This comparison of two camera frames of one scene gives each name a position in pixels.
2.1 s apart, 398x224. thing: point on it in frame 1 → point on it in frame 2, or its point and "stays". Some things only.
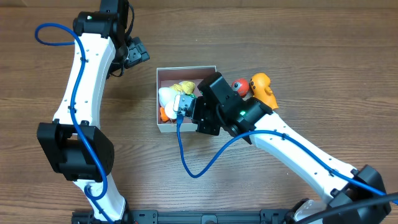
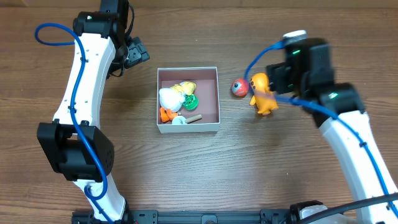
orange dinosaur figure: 260,84 stays
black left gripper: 137,53 stays
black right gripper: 202,114 → 275,81
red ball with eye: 241,86 stays
